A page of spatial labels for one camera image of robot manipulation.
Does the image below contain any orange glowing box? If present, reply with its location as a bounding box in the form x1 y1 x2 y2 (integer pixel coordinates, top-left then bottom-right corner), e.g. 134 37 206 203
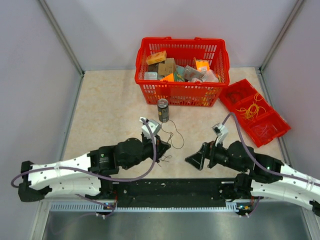
193 58 210 73

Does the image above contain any clear plastic pack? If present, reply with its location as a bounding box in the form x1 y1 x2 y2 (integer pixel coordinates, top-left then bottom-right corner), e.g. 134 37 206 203
143 71 158 81

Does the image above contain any orange triangular pack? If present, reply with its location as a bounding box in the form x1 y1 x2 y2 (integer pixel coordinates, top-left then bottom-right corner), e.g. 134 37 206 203
160 73 175 82

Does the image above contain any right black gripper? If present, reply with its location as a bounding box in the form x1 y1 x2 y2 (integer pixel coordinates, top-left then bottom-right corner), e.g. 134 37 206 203
184 135 247 173

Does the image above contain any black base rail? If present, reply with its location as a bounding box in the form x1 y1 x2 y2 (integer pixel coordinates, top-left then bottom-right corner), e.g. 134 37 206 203
94 177 266 209

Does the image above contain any yellow snack box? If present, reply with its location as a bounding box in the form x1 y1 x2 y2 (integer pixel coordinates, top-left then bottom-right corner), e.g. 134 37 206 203
146 50 167 65

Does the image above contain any red wire coil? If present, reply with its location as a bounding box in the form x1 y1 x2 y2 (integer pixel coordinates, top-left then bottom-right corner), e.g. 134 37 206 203
226 86 247 103

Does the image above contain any red compartment tray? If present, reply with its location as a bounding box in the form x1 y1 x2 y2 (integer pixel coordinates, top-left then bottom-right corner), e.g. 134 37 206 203
219 79 291 148

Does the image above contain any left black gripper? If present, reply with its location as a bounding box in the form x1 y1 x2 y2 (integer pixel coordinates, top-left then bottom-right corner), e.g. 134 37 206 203
122 135 171 171

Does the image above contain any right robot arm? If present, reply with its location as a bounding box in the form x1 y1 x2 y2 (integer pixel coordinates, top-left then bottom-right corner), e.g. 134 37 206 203
185 140 320 216

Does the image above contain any black drink can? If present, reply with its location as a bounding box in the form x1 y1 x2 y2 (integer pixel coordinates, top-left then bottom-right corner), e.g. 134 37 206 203
157 98 169 123

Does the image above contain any grey printed packet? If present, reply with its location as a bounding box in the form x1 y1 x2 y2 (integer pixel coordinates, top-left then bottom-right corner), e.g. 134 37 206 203
182 65 204 81

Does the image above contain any brown cardboard box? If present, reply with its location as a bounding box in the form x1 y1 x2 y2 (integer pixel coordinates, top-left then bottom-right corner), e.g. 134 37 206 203
157 57 177 76

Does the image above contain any pink wire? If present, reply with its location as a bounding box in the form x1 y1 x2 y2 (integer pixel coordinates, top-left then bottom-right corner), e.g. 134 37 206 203
251 122 279 140

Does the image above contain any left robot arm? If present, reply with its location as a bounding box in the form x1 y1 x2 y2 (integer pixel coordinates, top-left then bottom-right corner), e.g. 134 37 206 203
18 135 171 203

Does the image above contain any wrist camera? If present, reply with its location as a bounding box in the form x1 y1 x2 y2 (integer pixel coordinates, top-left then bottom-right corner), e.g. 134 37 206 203
212 123 229 147
139 117 161 139

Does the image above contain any red plastic shopping basket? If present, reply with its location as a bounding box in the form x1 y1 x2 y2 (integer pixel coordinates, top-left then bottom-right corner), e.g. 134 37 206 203
134 36 230 107

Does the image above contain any yellow wire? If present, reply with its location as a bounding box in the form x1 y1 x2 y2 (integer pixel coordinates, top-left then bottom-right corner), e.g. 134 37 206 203
234 92 268 122

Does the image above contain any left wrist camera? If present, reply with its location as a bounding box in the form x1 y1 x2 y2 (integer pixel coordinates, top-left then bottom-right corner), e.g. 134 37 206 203
139 117 161 139

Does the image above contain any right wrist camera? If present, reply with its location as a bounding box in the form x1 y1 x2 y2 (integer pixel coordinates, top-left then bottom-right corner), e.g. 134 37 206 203
212 123 229 147

